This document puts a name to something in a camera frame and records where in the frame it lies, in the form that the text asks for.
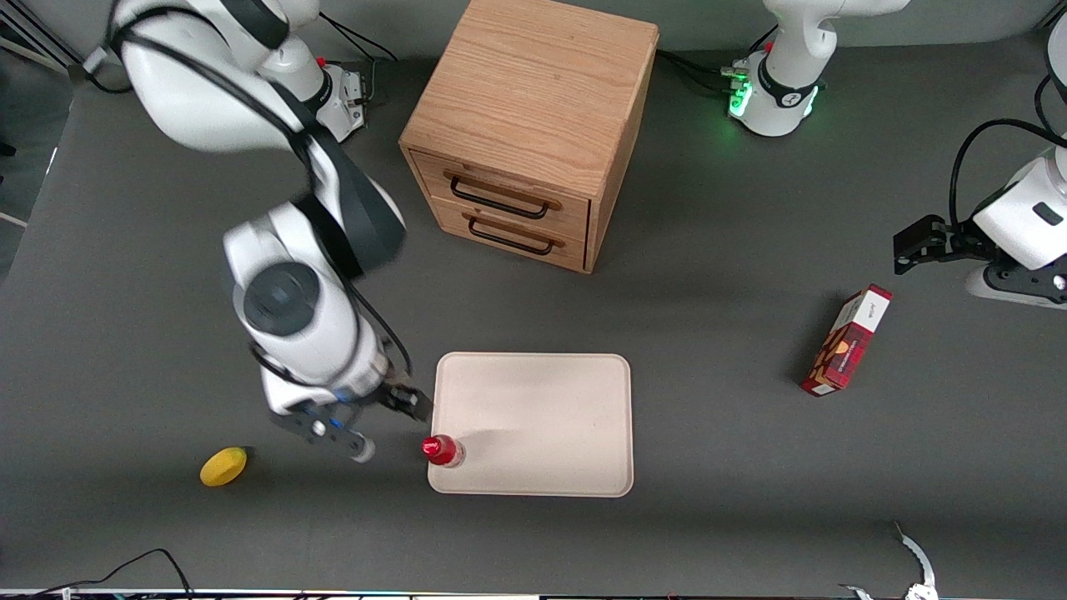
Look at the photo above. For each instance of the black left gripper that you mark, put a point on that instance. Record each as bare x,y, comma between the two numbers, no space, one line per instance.
956,236

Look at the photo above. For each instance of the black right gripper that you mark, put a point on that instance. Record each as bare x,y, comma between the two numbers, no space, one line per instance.
398,397

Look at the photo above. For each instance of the red coke bottle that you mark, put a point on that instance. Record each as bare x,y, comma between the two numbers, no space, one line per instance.
440,451

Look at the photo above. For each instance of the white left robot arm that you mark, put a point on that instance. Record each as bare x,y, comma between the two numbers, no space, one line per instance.
796,50

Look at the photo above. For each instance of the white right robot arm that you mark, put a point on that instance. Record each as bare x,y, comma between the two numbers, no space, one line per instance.
292,317

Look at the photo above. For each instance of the beige rectangular tray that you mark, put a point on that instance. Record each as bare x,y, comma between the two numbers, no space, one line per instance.
542,417

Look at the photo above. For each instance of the red cookie box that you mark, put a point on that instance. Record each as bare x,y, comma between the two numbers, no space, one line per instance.
846,342

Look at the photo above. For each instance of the wooden drawer front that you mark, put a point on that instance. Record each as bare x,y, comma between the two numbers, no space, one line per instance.
517,246
508,179

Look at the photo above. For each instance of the yellow lemon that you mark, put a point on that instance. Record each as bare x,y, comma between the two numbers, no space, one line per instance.
222,467

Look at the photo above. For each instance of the white plastic strip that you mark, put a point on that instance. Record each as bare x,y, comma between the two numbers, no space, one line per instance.
917,557

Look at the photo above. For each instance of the wooden drawer cabinet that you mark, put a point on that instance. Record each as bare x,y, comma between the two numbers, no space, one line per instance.
533,75

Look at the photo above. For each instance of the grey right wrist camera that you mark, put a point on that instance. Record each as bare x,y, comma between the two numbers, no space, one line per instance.
321,429

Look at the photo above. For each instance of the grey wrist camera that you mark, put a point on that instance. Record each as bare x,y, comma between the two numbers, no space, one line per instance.
321,429
1013,287

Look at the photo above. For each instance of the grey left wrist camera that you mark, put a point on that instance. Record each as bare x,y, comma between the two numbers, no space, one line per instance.
1013,287

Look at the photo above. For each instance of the aluminium frame rail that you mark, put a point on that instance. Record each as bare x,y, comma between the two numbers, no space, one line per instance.
33,42

